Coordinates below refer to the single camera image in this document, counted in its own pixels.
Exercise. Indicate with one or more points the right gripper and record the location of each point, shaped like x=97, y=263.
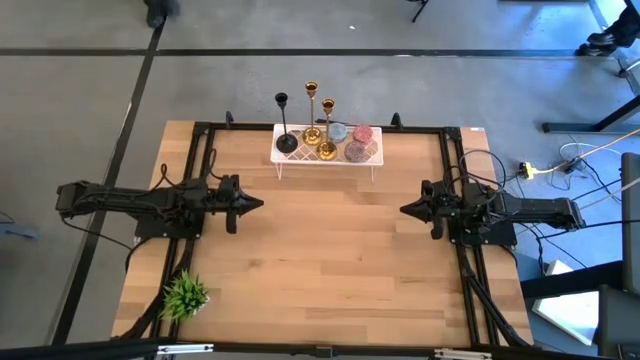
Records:
x=450, y=207

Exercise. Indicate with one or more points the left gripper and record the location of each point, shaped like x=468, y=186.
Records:
x=220, y=200

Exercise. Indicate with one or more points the black candlestick holder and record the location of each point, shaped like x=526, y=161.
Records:
x=286, y=143

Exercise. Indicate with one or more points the purple glitter round candle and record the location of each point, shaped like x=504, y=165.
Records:
x=355, y=151

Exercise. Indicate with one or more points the tall gold candlestick holder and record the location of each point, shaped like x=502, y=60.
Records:
x=312, y=136

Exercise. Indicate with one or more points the pink glitter round candle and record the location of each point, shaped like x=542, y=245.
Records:
x=363, y=134

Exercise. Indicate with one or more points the short gold candlestick holder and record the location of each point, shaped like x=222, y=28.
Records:
x=326, y=150

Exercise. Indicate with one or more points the blue-grey glitter round candle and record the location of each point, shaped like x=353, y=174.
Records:
x=339, y=133

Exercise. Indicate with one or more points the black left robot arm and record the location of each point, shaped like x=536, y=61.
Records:
x=125, y=200

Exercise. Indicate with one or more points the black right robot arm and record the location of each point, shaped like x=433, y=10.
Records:
x=540, y=210

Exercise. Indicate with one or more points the green artificial plant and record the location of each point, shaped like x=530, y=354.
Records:
x=185, y=297

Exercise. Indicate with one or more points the yellow power plug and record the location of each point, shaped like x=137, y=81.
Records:
x=528, y=171

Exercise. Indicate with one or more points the black desk beam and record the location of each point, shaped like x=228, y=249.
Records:
x=570, y=285

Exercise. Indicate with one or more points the black desk leg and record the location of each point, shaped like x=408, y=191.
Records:
x=570, y=128

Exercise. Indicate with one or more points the white floor box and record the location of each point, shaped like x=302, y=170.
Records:
x=565, y=315

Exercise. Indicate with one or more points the black tripod leg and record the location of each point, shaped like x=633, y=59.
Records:
x=420, y=10

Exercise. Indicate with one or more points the grey desk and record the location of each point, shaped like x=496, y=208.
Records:
x=631, y=225

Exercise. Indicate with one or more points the black horizontal beam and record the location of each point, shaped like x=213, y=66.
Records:
x=75, y=351

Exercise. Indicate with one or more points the grey floor object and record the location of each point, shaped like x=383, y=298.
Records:
x=20, y=232

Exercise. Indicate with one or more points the dark grey cabinet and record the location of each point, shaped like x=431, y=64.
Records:
x=620, y=325

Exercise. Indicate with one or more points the black aluminium table frame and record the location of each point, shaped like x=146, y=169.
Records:
x=250, y=126

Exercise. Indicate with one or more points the silver bracket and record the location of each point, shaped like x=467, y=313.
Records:
x=462, y=354
x=185, y=348

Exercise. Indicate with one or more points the grey metal rail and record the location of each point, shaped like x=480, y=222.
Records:
x=631, y=75

